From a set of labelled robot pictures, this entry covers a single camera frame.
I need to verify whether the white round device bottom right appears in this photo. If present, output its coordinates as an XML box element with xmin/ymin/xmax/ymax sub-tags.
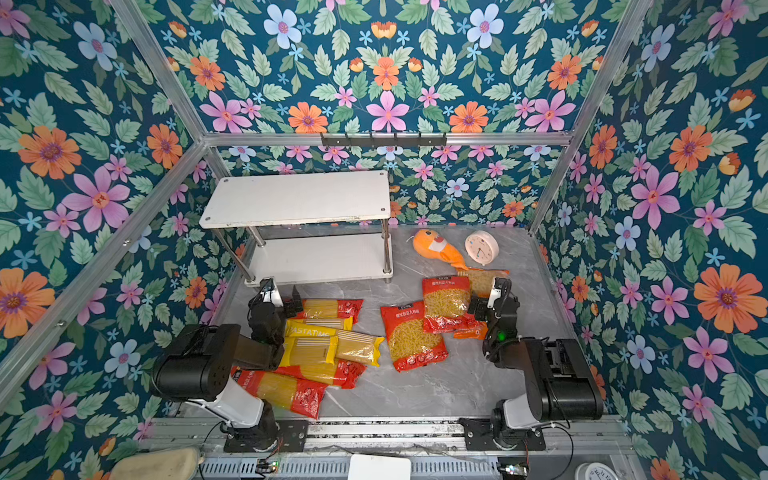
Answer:
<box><xmin>574</xmin><ymin>462</ymin><xmax>619</xmax><ymax>480</ymax></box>

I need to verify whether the white two-tier shelf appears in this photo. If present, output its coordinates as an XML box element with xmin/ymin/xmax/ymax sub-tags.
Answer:
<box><xmin>200</xmin><ymin>171</ymin><xmax>394</xmax><ymax>287</ymax></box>

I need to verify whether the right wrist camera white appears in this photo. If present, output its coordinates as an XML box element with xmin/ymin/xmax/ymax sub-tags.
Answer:
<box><xmin>487</xmin><ymin>277</ymin><xmax>506</xmax><ymax>309</ymax></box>

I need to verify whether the red macaroni bag large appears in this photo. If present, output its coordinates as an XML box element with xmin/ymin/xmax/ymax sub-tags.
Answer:
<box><xmin>380</xmin><ymin>301</ymin><xmax>449</xmax><ymax>372</ymax></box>

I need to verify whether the beige cushion bottom left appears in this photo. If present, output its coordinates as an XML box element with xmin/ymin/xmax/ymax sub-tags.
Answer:
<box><xmin>111</xmin><ymin>447</ymin><xmax>201</xmax><ymax>480</ymax></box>

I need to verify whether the yellow spaghetti pack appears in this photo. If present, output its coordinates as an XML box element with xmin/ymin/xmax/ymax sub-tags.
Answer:
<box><xmin>285</xmin><ymin>317</ymin><xmax>354</xmax><ymax>337</ymax></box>
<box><xmin>322</xmin><ymin>330</ymin><xmax>385</xmax><ymax>367</ymax></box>
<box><xmin>279</xmin><ymin>336</ymin><xmax>339</xmax><ymax>368</ymax></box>

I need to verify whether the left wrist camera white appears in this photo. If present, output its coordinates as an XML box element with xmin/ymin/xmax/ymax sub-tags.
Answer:
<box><xmin>257</xmin><ymin>277</ymin><xmax>283</xmax><ymax>308</ymax></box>

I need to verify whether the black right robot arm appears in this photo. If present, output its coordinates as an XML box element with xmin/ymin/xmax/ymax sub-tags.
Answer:
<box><xmin>465</xmin><ymin>277</ymin><xmax>604</xmax><ymax>450</ymax></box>

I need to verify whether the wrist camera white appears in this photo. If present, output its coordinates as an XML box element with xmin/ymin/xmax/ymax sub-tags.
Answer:
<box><xmin>257</xmin><ymin>277</ymin><xmax>283</xmax><ymax>308</ymax></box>
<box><xmin>487</xmin><ymin>277</ymin><xmax>506</xmax><ymax>309</ymax></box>

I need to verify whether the red spaghetti pack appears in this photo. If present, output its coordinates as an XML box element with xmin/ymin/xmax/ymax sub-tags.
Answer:
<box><xmin>294</xmin><ymin>299</ymin><xmax>364</xmax><ymax>324</ymax></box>
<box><xmin>276</xmin><ymin>360</ymin><xmax>367</xmax><ymax>389</ymax></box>
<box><xmin>230</xmin><ymin>367</ymin><xmax>327</xmax><ymax>420</ymax></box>

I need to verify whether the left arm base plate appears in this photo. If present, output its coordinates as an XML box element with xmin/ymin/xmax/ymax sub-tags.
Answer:
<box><xmin>223</xmin><ymin>420</ymin><xmax>309</xmax><ymax>453</ymax></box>

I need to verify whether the white box at bottom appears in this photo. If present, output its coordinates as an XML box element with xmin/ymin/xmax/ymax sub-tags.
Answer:
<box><xmin>347</xmin><ymin>454</ymin><xmax>412</xmax><ymax>480</ymax></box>

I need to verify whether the pink round alarm clock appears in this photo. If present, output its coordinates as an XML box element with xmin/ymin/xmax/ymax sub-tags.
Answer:
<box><xmin>464</xmin><ymin>230</ymin><xmax>500</xmax><ymax>266</ymax></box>

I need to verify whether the orange fish plush toy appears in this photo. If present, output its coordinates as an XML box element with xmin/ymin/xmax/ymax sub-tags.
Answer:
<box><xmin>412</xmin><ymin>229</ymin><xmax>468</xmax><ymax>270</ymax></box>

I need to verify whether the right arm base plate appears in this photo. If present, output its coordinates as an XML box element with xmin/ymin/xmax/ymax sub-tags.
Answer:
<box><xmin>458</xmin><ymin>417</ymin><xmax>546</xmax><ymax>451</ymax></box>

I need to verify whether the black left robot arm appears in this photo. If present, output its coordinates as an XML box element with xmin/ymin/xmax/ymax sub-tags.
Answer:
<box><xmin>150</xmin><ymin>279</ymin><xmax>303</xmax><ymax>453</ymax></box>

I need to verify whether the red spaghetti pack front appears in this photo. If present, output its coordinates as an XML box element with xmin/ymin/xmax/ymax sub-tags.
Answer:
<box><xmin>230</xmin><ymin>367</ymin><xmax>327</xmax><ymax>420</ymax></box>

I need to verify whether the orange macaroni bag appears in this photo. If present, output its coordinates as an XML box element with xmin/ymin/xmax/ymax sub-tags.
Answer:
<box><xmin>453</xmin><ymin>268</ymin><xmax>510</xmax><ymax>340</ymax></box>

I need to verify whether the red macaroni bag small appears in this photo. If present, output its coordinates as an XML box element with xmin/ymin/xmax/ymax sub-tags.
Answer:
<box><xmin>422</xmin><ymin>276</ymin><xmax>479</xmax><ymax>334</ymax></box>

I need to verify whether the red spaghetti pack middle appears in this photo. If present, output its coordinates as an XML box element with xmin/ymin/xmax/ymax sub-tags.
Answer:
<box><xmin>276</xmin><ymin>360</ymin><xmax>367</xmax><ymax>389</ymax></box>

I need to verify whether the red spaghetti pack rear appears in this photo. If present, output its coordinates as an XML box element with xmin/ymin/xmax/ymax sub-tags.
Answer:
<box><xmin>294</xmin><ymin>299</ymin><xmax>364</xmax><ymax>324</ymax></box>

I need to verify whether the black hook rail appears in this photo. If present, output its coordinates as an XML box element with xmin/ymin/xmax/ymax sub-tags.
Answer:
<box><xmin>320</xmin><ymin>133</ymin><xmax>448</xmax><ymax>148</ymax></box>

